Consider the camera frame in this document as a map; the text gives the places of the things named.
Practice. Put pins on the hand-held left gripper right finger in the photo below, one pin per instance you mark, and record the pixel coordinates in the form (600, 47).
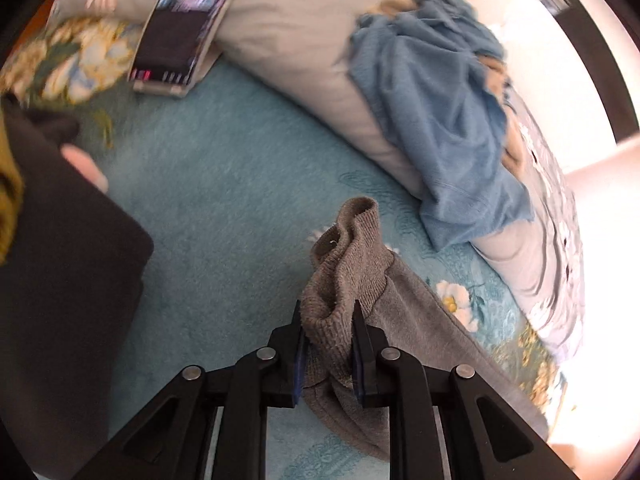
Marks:
(359, 362)

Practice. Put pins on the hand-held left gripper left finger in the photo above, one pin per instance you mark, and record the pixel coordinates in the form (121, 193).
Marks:
(299, 360)

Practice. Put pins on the grey sweatshirt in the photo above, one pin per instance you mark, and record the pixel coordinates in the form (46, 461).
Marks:
(360, 270)

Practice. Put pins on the black garment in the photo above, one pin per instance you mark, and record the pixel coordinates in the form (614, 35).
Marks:
(65, 285)

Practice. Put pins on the blue garment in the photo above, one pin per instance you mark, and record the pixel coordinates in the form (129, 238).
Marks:
(440, 110)

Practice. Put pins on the white folded garment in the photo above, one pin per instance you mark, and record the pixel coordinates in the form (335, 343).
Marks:
(85, 165)

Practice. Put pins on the beige garment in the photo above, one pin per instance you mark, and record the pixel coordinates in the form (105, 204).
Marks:
(500, 85)

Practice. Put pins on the grey-blue floral duvet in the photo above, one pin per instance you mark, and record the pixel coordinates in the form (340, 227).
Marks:
(300, 25)

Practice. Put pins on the olive knitted sweater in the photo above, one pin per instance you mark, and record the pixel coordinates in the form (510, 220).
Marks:
(9, 185)

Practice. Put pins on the smartphone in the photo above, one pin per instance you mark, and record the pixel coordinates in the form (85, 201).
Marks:
(180, 25)

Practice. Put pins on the white wardrobe with black stripe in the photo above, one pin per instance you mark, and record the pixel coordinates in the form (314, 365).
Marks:
(565, 25)

